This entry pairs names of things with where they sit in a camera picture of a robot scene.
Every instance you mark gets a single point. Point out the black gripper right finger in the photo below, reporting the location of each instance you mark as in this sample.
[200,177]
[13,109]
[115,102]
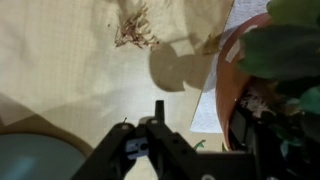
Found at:
[241,130]

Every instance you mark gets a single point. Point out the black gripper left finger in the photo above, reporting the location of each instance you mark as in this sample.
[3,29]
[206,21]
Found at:
[160,110]

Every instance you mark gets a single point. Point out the dried brown twig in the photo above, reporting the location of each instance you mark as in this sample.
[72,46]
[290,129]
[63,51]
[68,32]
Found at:
[133,30]

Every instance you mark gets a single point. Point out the teal watering can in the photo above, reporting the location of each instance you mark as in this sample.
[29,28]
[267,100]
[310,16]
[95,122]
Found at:
[33,160]

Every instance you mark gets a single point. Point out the dried leaf crumbs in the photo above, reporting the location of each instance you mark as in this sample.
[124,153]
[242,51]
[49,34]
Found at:
[211,45]

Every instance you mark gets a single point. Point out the terracotta pot with green plant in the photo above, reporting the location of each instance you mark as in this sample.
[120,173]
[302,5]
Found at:
[226,83]

